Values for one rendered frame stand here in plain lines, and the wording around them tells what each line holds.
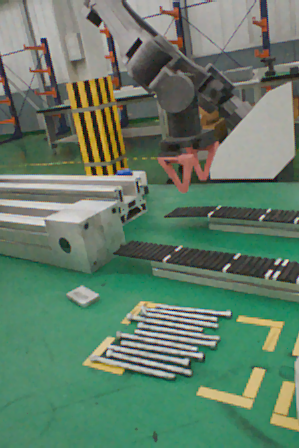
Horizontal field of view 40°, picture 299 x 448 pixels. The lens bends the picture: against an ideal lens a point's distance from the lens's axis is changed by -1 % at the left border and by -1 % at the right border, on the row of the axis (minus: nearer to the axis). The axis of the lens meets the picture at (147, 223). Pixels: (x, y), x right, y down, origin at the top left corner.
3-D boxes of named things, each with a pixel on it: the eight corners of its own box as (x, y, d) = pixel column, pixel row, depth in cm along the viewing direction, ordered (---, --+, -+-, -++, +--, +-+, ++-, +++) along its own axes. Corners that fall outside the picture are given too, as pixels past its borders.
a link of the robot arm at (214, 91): (240, 99, 117) (227, 114, 119) (215, 76, 118) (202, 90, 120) (235, 97, 109) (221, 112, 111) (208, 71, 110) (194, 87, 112)
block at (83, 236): (135, 244, 79) (125, 197, 76) (91, 274, 70) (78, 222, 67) (100, 239, 84) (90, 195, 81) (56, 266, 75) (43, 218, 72)
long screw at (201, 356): (206, 358, 45) (205, 350, 45) (203, 363, 45) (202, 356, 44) (125, 343, 51) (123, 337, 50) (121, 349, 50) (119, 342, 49)
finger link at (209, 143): (176, 187, 81) (169, 140, 77) (194, 176, 86) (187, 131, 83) (207, 188, 77) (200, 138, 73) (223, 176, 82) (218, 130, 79)
